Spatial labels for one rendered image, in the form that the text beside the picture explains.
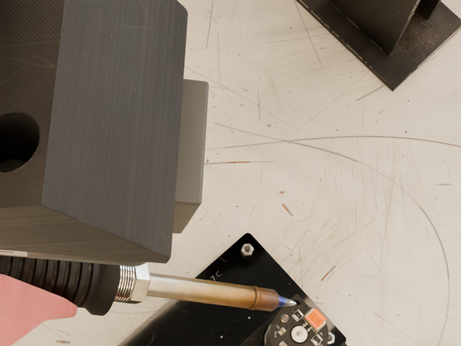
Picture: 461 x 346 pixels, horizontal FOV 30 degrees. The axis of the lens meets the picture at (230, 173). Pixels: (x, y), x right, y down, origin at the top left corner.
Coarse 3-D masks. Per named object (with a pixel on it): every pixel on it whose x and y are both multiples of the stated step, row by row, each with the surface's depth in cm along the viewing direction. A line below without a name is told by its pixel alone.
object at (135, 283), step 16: (128, 272) 28; (144, 272) 29; (128, 288) 28; (144, 288) 28; (160, 288) 29; (176, 288) 29; (192, 288) 29; (208, 288) 30; (224, 288) 30; (240, 288) 30; (256, 288) 31; (224, 304) 30; (240, 304) 30; (256, 304) 31; (272, 304) 31
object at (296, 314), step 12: (288, 312) 37; (300, 312) 37; (276, 324) 36; (288, 324) 37; (300, 324) 37; (324, 324) 37; (276, 336) 36; (288, 336) 36; (312, 336) 36; (324, 336) 36
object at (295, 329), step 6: (270, 324) 39; (294, 330) 36; (300, 330) 36; (306, 330) 36; (264, 336) 40; (294, 336) 36; (300, 336) 36; (306, 336) 36; (264, 342) 40; (270, 342) 37; (294, 342) 36; (300, 342) 36
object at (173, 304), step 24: (240, 240) 43; (216, 264) 42; (240, 264) 42; (264, 264) 42; (288, 288) 42; (168, 312) 42; (192, 312) 42; (216, 312) 42; (240, 312) 42; (264, 312) 42; (144, 336) 41; (168, 336) 41; (192, 336) 41; (216, 336) 41; (240, 336) 41; (336, 336) 42
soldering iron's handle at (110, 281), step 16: (0, 256) 26; (0, 272) 26; (16, 272) 26; (32, 272) 26; (48, 272) 27; (64, 272) 27; (80, 272) 27; (96, 272) 27; (112, 272) 27; (48, 288) 27; (64, 288) 27; (80, 288) 27; (96, 288) 27; (112, 288) 27; (80, 304) 28; (96, 304) 28; (112, 304) 28
